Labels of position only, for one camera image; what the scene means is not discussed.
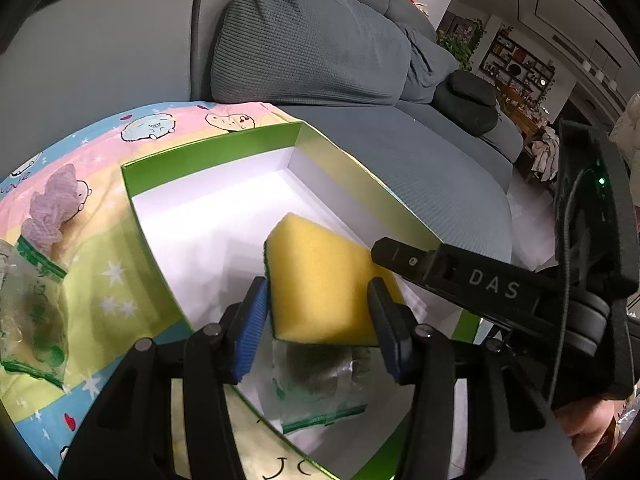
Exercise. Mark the large grey sofa cushion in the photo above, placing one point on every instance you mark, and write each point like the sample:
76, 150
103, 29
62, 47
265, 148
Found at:
310, 35

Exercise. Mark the person's right forearm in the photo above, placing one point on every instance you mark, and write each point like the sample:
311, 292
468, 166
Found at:
587, 425

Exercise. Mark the green cardboard box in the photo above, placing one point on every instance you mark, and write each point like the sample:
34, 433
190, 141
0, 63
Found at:
210, 220

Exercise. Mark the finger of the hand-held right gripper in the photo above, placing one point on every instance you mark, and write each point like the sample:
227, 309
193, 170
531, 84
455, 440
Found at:
475, 280

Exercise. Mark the pastel printed blanket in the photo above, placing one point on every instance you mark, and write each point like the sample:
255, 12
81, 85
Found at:
100, 280

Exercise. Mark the grey sofa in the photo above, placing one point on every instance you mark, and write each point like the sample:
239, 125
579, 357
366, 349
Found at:
425, 170

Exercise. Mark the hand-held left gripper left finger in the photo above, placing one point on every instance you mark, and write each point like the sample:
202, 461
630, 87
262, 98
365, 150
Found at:
252, 330

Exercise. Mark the yellow green scouring sponge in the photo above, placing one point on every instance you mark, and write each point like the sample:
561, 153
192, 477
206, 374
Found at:
320, 285

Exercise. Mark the clothes on chair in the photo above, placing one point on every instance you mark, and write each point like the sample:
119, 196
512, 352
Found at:
545, 152

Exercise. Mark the clear zip bag with scourer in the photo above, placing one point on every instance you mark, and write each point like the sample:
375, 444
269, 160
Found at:
310, 380
30, 320

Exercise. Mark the green houseplant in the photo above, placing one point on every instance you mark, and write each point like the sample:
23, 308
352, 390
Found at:
457, 47

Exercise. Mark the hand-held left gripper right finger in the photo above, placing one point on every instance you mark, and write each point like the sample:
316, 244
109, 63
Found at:
390, 327

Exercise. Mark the dark grey cushion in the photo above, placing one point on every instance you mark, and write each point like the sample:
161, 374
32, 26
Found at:
470, 102

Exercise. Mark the dark wall shelf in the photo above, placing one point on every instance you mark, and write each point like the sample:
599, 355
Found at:
520, 65

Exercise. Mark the purple mesh bath pouf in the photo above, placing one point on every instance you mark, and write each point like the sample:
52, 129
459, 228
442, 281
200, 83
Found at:
50, 205

